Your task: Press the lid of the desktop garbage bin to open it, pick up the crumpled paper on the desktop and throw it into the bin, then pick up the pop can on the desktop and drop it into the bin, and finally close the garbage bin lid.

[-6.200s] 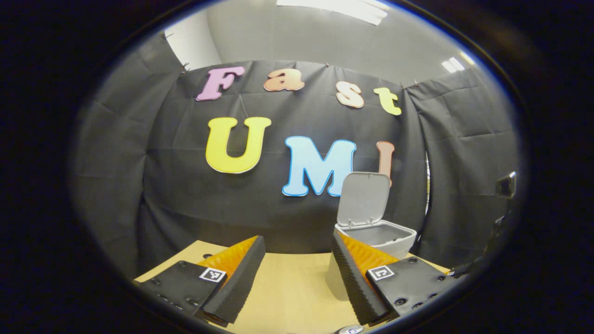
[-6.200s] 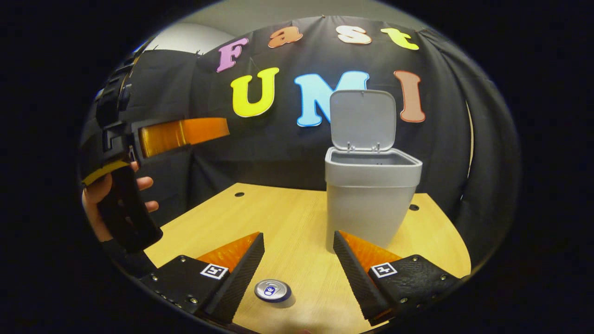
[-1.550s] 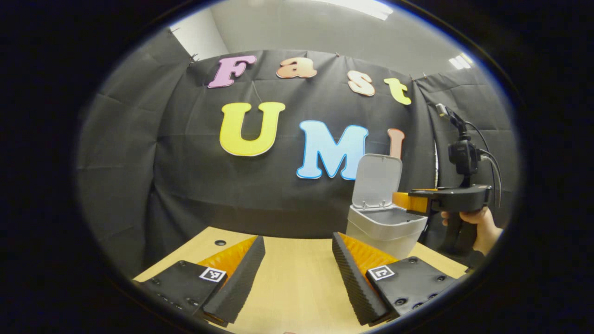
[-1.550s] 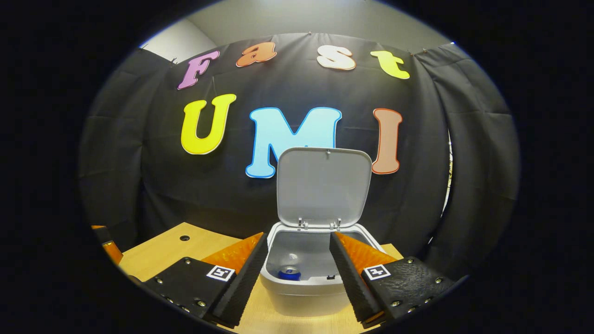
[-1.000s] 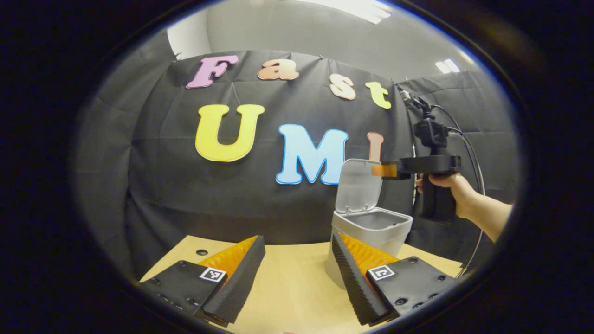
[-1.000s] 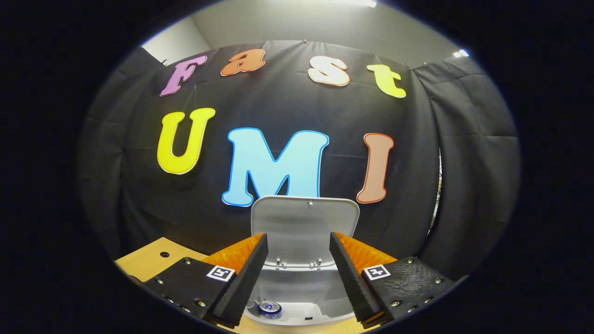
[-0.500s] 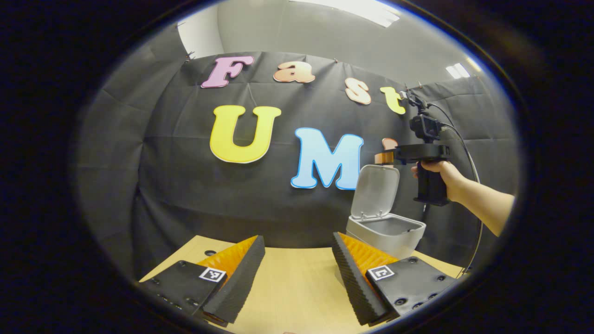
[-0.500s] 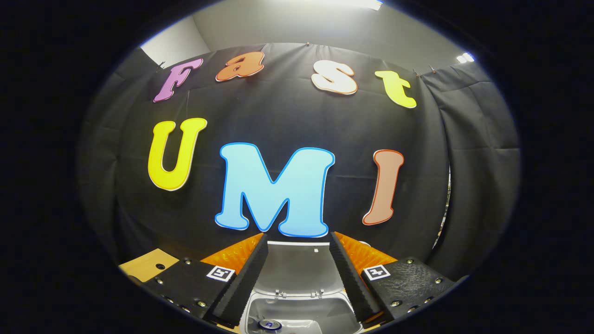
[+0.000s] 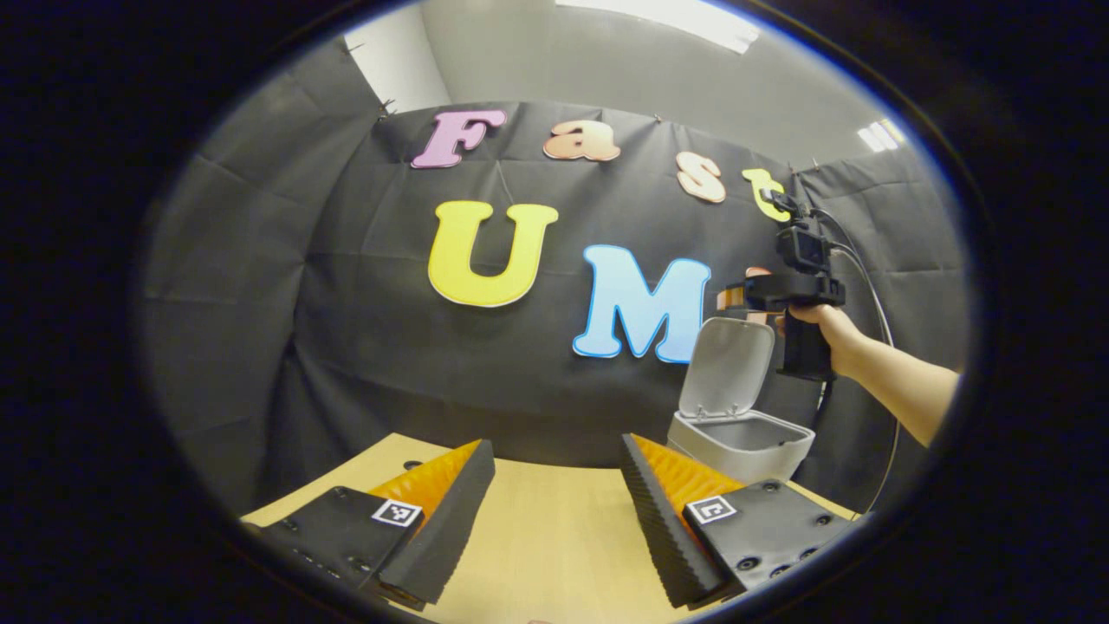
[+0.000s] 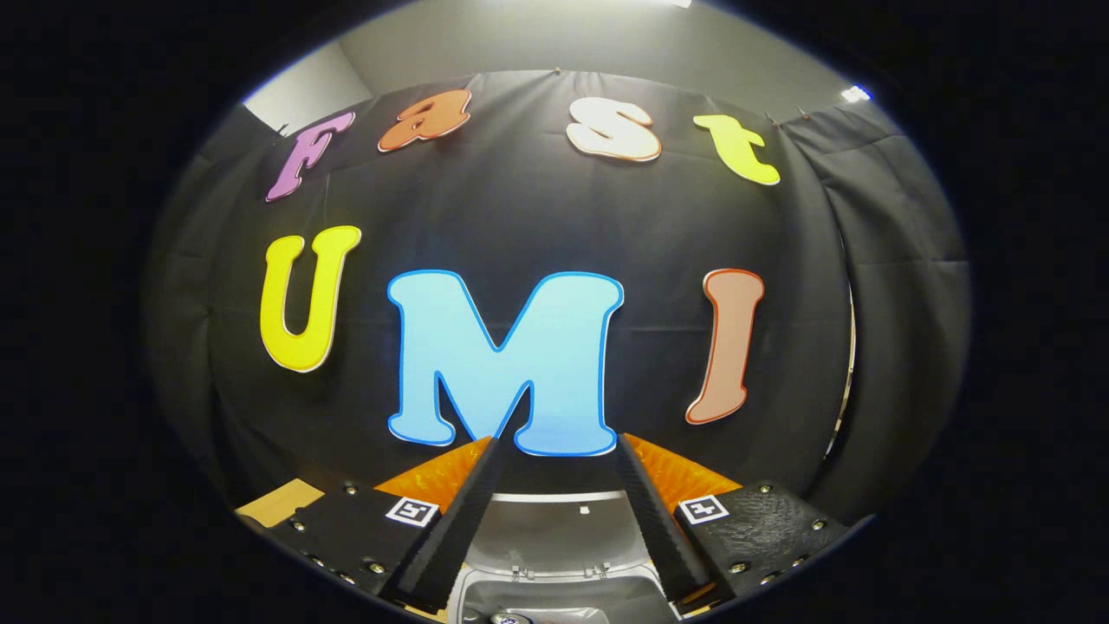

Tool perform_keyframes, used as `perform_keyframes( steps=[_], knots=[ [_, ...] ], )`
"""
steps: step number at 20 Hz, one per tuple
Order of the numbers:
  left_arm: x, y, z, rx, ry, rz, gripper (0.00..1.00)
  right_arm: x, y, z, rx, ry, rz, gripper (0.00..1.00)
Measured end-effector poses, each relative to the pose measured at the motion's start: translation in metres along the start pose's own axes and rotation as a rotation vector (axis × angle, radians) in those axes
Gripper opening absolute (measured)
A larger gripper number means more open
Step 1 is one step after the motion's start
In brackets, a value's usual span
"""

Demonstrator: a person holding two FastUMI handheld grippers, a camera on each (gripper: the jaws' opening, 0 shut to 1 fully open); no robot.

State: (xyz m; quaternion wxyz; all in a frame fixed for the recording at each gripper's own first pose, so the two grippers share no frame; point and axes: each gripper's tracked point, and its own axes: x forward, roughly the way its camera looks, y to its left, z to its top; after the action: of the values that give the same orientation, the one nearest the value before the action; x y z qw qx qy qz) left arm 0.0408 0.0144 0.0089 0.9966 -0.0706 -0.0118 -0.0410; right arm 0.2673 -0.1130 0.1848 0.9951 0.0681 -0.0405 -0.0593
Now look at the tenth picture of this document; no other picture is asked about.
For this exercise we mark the white desktop garbage bin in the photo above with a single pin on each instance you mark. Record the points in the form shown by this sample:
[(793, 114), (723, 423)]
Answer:
[(554, 537)]

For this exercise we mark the black backdrop cloth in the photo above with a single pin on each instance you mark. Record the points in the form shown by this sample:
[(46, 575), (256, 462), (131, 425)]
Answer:
[(520, 217)]

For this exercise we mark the small ceiling light panel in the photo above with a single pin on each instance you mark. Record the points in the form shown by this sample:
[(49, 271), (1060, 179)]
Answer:
[(855, 93)]

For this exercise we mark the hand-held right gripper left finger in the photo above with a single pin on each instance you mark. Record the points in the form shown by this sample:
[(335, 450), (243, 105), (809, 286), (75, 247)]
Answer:
[(459, 529)]

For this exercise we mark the wooden desktop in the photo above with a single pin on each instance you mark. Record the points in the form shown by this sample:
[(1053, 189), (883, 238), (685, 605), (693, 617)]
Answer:
[(282, 503)]

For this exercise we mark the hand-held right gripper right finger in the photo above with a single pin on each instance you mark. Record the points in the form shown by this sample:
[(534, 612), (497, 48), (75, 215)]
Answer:
[(663, 529)]

